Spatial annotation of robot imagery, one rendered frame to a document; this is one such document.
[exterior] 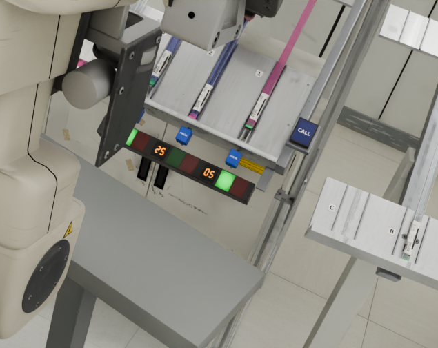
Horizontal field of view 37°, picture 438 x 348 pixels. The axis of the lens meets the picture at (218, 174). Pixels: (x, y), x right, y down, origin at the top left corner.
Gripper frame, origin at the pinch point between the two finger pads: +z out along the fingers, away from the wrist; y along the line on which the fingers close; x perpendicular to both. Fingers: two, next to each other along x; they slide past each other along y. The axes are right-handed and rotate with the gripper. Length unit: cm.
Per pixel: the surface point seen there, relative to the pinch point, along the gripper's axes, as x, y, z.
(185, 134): 28.6, -0.2, 0.0
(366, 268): 34, -44, 16
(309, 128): 18.3, -22.1, -3.2
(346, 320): 45, -46, 27
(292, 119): 16.4, -17.9, 1.3
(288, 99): 12.7, -15.4, 1.2
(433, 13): -108, -40, 144
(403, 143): -62, -54, 187
